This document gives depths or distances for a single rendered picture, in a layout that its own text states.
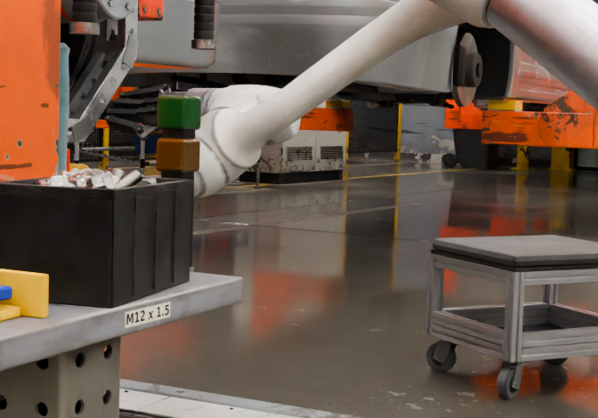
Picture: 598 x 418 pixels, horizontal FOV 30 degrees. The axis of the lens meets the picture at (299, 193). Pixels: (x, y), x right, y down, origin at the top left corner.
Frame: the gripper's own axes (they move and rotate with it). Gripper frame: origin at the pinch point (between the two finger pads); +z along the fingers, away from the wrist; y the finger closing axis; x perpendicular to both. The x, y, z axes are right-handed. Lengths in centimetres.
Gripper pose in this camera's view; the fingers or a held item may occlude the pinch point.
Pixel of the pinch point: (97, 109)
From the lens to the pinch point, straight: 213.1
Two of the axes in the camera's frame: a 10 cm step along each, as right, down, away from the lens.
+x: -2.9, -6.7, -6.9
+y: 3.3, -7.4, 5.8
